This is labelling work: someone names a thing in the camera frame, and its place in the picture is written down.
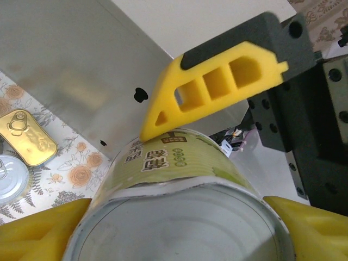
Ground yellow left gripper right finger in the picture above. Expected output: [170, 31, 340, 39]
[262, 195, 348, 261]

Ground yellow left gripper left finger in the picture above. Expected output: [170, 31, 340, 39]
[0, 198, 93, 261]

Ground green label tin can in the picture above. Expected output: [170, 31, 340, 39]
[62, 127, 297, 261]

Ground yellow label tin can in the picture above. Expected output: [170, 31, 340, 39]
[0, 154, 30, 206]

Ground gold rectangular luncheon meat tin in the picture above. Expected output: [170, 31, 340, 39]
[0, 108, 59, 167]

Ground grey metal cabinet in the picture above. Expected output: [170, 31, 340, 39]
[0, 0, 309, 202]

